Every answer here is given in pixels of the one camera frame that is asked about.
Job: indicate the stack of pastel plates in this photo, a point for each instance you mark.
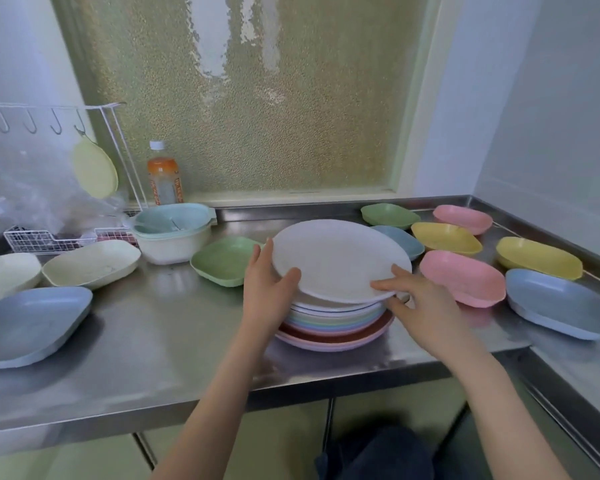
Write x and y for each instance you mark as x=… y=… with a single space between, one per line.
x=332 y=335

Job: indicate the person's right thumb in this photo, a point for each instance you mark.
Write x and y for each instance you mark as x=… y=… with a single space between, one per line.
x=392 y=280

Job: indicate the person's left thumb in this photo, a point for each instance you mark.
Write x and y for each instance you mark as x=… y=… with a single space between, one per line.
x=286 y=282

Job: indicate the cream oval dish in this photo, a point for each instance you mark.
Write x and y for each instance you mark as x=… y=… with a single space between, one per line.
x=4 y=278
x=91 y=263

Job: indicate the white mixing bowl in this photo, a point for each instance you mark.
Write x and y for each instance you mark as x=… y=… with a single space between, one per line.
x=172 y=249

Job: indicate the yellow oval dish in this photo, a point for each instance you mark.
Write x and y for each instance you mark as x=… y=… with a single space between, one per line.
x=539 y=257
x=445 y=237

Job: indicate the green oval dish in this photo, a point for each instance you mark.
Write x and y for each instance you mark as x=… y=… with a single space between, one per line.
x=389 y=214
x=222 y=260

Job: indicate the person's left hand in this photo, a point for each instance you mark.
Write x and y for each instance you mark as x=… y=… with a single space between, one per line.
x=265 y=304

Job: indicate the orange drink bottle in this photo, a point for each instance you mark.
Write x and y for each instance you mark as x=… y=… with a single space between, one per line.
x=164 y=179

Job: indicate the person's left forearm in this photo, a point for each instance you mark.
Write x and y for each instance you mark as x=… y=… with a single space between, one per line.
x=220 y=409

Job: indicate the person's right hand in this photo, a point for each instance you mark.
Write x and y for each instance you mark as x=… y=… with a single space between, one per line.
x=432 y=314

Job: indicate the frosted glass window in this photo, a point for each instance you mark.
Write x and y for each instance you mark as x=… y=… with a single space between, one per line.
x=305 y=119

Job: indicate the pink oval dish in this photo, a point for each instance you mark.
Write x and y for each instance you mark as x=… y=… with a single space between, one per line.
x=461 y=277
x=462 y=218

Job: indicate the pale yellow round plate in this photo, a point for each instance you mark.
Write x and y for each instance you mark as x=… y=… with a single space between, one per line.
x=95 y=168

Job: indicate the white round plate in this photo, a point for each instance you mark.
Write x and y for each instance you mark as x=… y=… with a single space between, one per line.
x=337 y=257

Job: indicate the person's dark trouser leg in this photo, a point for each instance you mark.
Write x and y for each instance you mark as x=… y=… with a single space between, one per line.
x=380 y=457

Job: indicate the metal table leg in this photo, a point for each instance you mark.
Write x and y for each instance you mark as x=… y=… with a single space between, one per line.
x=328 y=424

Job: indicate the light blue colander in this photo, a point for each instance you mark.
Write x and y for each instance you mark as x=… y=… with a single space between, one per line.
x=172 y=217

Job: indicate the clear plastic bag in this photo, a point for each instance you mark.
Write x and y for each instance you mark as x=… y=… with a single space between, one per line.
x=25 y=189

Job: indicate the blue oval dish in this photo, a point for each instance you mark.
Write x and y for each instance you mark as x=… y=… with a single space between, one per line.
x=405 y=239
x=560 y=303
x=27 y=324

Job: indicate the person's right forearm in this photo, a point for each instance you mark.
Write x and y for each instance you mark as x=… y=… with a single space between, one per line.
x=505 y=419

